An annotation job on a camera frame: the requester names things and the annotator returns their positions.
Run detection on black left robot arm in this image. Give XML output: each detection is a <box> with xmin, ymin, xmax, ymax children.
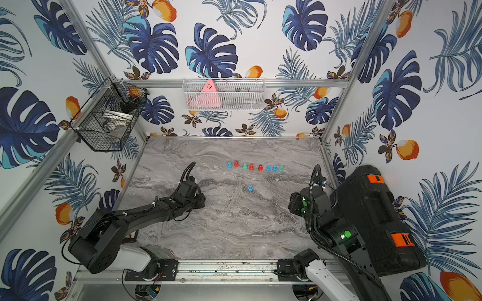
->
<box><xmin>68</xmin><ymin>181</ymin><xmax>206</xmax><ymax>274</ymax></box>

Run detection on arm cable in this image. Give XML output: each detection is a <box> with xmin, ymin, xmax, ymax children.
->
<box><xmin>308</xmin><ymin>164</ymin><xmax>324</xmax><ymax>204</ymax></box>
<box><xmin>179</xmin><ymin>161</ymin><xmax>197</xmax><ymax>185</ymax></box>

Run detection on white items in wire basket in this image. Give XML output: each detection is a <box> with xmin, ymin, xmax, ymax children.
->
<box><xmin>102</xmin><ymin>110</ymin><xmax>133</xmax><ymax>139</ymax></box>

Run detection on clear wall shelf basket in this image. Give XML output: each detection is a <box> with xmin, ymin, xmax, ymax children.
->
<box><xmin>182</xmin><ymin>78</ymin><xmax>266</xmax><ymax>110</ymax></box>

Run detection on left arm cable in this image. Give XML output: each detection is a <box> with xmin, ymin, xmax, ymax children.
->
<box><xmin>179</xmin><ymin>161</ymin><xmax>197</xmax><ymax>185</ymax></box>

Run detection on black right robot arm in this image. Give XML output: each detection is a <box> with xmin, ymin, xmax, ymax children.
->
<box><xmin>288</xmin><ymin>187</ymin><xmax>391</xmax><ymax>300</ymax></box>

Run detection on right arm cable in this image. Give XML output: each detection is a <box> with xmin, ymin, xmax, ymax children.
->
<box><xmin>308</xmin><ymin>164</ymin><xmax>324</xmax><ymax>204</ymax></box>

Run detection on black wire basket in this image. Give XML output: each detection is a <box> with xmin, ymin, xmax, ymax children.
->
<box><xmin>69</xmin><ymin>78</ymin><xmax>149</xmax><ymax>152</ymax></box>

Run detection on pink triangular object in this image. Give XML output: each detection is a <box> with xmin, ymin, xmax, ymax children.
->
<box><xmin>196</xmin><ymin>79</ymin><xmax>222</xmax><ymax>109</ymax></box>

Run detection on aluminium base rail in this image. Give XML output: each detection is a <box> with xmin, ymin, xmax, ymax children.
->
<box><xmin>75</xmin><ymin>258</ymin><xmax>381</xmax><ymax>285</ymax></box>

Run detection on black plastic tool case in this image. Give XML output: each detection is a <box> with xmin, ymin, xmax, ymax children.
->
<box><xmin>331</xmin><ymin>165</ymin><xmax>427</xmax><ymax>277</ymax></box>

